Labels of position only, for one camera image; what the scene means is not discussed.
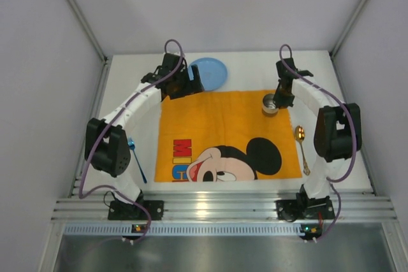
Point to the right aluminium frame post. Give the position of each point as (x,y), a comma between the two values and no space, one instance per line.
(350,24)

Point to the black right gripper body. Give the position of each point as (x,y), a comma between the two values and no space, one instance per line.
(284,99)

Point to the aluminium frame post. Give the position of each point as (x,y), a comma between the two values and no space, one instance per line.
(86,28)
(350,24)

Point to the gold ornate spoon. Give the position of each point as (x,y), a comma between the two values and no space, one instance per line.
(299,135)

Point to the small metal cup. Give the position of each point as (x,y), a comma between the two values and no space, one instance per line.
(268,106)

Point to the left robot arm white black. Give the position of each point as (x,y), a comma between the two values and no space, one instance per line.
(106,139)

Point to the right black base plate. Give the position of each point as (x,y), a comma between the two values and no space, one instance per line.
(292,210)

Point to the slotted grey cable duct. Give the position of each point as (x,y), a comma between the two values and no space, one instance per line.
(183,229)

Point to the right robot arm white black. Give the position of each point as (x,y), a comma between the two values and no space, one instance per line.
(337,138)

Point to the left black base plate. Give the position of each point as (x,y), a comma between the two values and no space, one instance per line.
(123,211)

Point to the aluminium mounting rail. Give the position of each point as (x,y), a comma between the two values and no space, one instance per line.
(356,207)

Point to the left aluminium frame post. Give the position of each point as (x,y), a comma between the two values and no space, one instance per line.
(86,28)

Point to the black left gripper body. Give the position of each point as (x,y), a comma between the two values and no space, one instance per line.
(190,82)

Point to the blue plastic plate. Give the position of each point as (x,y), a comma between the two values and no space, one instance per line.
(213,72)

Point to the blue metal fork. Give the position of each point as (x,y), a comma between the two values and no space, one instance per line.
(132,147)

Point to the orange cartoon mouse cloth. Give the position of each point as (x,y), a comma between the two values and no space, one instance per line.
(224,137)

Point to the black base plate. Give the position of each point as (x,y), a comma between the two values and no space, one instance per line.
(292,210)
(123,211)

